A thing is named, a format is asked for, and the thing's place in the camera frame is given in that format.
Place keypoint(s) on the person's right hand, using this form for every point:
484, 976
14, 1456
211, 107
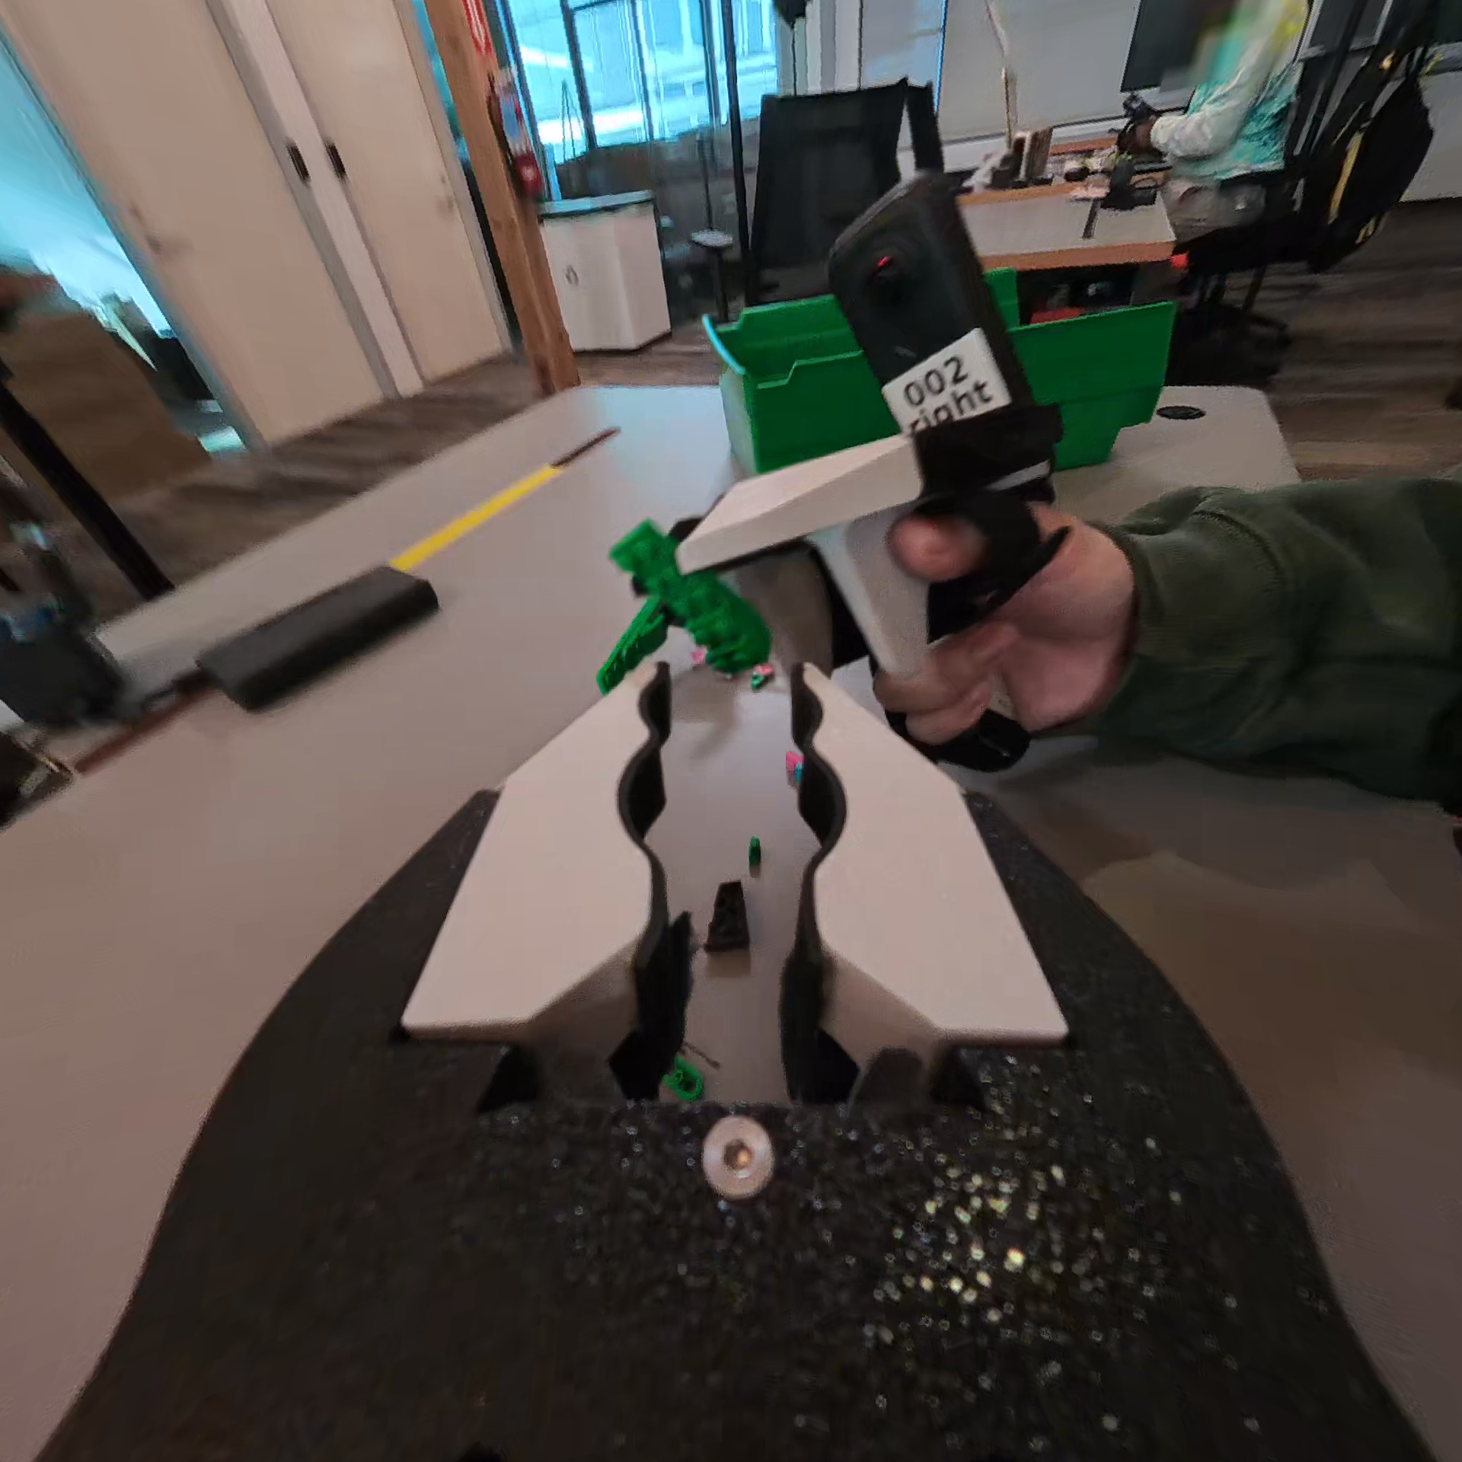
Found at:
1062, 652

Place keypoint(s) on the black flat block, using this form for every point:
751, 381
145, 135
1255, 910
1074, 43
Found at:
308, 640

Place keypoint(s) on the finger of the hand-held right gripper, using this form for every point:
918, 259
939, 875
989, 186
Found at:
799, 497
789, 607

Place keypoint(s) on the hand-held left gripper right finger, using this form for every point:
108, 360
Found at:
925, 915

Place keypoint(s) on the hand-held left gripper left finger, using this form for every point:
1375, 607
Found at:
536, 892

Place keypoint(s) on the black and yellow backpack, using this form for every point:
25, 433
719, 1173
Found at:
1377, 172

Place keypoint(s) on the white door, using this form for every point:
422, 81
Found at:
206, 207
411, 207

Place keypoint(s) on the person's right forearm green sleeve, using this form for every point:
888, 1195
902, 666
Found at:
1290, 629

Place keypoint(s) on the green lego clip piece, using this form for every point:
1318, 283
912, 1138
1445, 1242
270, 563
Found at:
683, 1080

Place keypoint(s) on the dark equipment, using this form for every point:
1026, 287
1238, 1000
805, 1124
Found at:
51, 670

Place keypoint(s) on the brown cardboard box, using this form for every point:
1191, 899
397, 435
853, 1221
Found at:
80, 400

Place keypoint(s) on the red fire extinguisher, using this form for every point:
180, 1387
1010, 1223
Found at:
526, 167

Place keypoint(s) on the white cabinet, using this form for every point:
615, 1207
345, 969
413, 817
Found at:
606, 274

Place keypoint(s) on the black mesh office chair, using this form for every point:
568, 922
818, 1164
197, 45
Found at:
829, 172

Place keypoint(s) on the wooden desk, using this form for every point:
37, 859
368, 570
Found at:
1074, 229

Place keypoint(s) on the small black round stool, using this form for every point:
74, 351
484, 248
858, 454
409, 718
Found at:
711, 241

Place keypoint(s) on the large green plastic bin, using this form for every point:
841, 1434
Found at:
799, 395

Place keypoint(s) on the black lego piece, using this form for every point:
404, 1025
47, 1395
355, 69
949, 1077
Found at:
728, 920

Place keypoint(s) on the green lego build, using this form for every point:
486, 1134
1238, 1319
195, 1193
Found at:
714, 624

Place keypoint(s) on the wooden post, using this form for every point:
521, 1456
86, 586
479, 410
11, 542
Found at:
514, 229

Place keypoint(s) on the yellow tape strip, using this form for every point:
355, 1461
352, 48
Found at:
474, 520

